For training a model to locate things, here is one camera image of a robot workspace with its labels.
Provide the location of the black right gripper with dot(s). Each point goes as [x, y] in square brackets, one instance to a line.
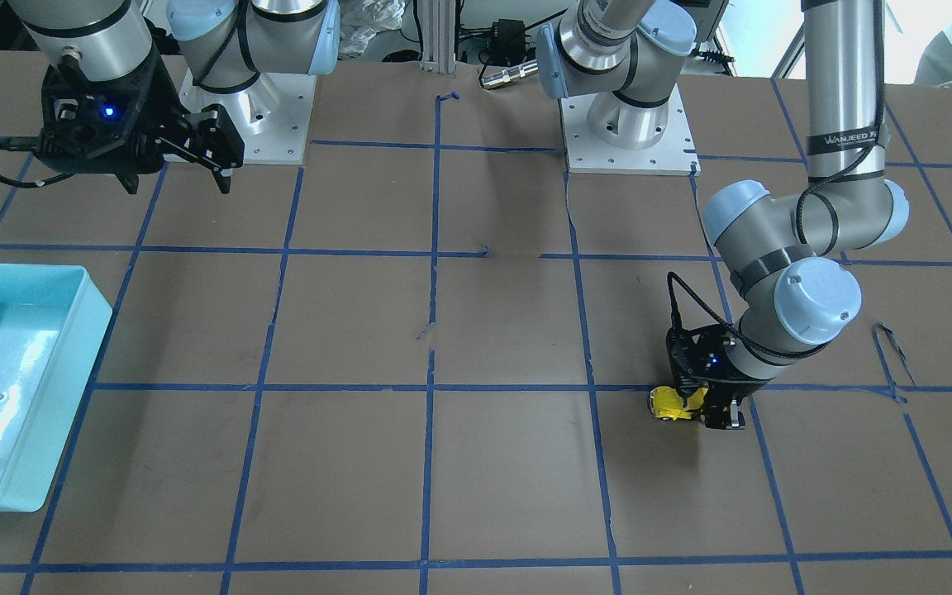
[164, 107]

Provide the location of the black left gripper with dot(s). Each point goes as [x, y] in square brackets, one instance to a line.
[742, 387]

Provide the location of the yellow toy beetle car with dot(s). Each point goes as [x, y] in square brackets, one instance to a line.
[667, 404]

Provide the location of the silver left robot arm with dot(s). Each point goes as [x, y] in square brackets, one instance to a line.
[628, 55]

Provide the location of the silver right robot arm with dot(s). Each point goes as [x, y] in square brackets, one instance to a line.
[226, 83]

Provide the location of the turquoise plastic storage bin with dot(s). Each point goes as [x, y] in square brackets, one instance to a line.
[52, 323]

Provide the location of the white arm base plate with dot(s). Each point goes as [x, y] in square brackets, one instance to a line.
[603, 135]
[271, 117]

